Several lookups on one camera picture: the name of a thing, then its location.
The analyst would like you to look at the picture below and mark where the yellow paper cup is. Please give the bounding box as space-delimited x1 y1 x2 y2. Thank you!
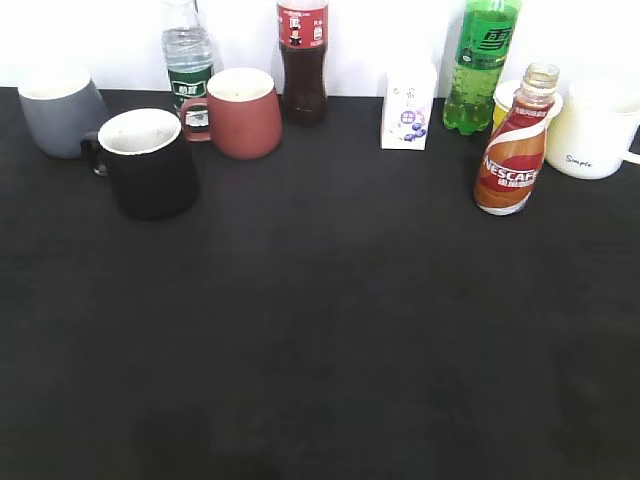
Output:
491 80 563 133

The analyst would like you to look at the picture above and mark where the Nescafe coffee bottle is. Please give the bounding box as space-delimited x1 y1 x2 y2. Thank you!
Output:
473 63 559 216

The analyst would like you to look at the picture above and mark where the black mug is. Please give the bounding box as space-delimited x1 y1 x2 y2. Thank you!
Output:
80 108 200 220

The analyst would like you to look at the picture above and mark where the clear water bottle green label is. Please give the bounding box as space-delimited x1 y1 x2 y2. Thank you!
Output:
161 0 214 115

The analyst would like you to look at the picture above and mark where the white blueberry yogurt carton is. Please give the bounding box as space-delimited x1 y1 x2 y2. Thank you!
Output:
380 62 438 151

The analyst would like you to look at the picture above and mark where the grey mug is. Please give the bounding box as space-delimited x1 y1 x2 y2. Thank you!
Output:
18 66 109 159

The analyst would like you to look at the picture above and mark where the white mug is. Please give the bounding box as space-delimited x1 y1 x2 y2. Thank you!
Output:
545 76 639 180

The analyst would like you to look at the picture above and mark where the red-brown mug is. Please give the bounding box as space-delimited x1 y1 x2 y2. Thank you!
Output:
181 67 282 160

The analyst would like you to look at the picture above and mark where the cola bottle red label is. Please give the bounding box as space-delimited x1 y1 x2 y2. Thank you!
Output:
276 1 329 126

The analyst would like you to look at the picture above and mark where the green sprite bottle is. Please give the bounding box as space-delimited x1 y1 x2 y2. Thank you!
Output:
443 0 522 136

